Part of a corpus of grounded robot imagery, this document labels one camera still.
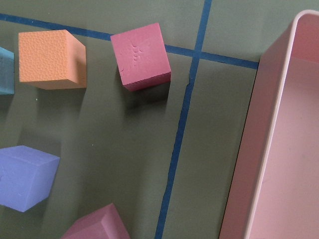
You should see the light blue foam cube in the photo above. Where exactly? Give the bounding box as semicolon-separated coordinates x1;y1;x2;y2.
0;47;14;95

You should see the red foam cube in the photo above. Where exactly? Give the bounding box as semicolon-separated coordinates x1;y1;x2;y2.
110;23;171;92

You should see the crimson foam cube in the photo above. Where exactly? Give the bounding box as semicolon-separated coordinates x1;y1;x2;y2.
62;203;130;239

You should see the orange foam cube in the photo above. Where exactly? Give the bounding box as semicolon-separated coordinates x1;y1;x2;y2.
18;30;87;90

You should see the pink plastic tray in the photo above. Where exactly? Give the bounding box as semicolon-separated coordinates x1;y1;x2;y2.
219;10;319;239

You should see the purple foam cube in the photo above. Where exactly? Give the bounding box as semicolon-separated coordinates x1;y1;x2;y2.
0;145;60;212

